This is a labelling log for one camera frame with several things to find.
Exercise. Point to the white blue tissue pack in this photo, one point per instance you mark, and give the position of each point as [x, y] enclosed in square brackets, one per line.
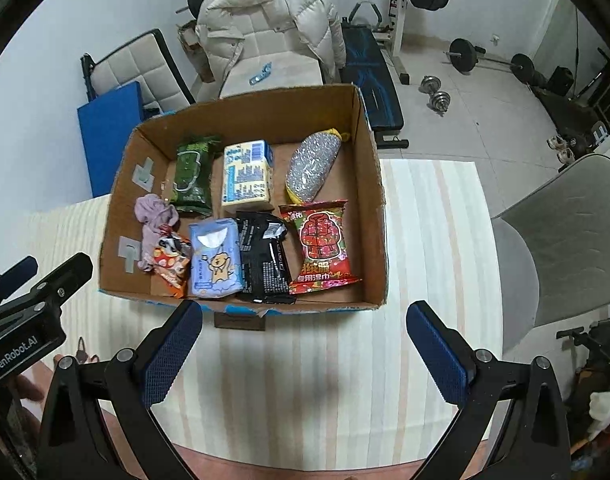
[247, 175]

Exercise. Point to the white sneakers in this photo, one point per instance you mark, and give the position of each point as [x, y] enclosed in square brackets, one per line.
[562, 147]

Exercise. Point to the short barbell with black plates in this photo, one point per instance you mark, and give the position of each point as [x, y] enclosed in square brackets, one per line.
[460, 55]

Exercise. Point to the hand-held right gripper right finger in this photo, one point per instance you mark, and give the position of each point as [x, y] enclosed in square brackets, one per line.
[437, 355]

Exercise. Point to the small blue white packet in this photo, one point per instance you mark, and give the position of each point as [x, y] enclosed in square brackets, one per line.
[259, 74]

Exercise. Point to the black packet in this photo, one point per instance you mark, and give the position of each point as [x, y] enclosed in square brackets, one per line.
[262, 260]

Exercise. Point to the black exercise machine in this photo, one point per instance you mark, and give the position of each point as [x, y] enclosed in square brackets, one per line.
[585, 110]

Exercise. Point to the blue foam mat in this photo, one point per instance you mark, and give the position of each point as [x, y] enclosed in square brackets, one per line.
[110, 135]

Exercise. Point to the orange cartoon snack packet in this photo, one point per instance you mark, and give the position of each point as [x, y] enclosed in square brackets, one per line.
[170, 265]

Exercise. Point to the black blue weight bench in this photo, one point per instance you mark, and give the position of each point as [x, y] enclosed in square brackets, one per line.
[372, 85]

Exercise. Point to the beige padded chair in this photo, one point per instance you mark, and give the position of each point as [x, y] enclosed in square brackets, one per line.
[290, 72]

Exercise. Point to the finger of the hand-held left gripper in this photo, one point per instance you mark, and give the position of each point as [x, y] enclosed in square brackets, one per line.
[60, 280]
[15, 272]

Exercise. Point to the green wipes packet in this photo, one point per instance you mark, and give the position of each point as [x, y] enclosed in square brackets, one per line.
[192, 175]

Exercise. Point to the grey shell chair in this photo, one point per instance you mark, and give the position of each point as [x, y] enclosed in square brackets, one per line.
[560, 240]

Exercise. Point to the yellow clear snack packet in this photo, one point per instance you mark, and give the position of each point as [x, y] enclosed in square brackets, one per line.
[310, 165]

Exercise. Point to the red wipes packet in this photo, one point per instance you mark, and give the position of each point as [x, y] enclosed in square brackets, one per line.
[320, 245]

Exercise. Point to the white puffer jacket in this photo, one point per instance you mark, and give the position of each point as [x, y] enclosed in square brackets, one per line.
[265, 10]

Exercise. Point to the black bag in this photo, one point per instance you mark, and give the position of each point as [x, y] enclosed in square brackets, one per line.
[561, 81]

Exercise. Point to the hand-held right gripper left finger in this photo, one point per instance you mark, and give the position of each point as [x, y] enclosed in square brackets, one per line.
[172, 355]

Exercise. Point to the striped cat print tablecloth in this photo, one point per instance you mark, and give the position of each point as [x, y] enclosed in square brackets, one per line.
[335, 385]

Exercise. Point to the black weight plates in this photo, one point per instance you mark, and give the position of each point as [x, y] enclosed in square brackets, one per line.
[540, 79]

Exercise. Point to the cardboard box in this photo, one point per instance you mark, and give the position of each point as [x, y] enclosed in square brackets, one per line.
[265, 120]

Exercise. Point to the chrome dumbbell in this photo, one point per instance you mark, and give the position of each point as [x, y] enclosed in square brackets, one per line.
[439, 102]
[429, 85]

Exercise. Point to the small brown carton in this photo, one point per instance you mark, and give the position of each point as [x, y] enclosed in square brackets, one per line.
[190, 40]

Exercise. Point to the grey padded folding chair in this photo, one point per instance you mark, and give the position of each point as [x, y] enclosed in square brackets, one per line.
[130, 65]

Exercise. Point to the purple snack packet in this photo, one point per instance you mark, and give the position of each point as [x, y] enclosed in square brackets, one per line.
[155, 210]

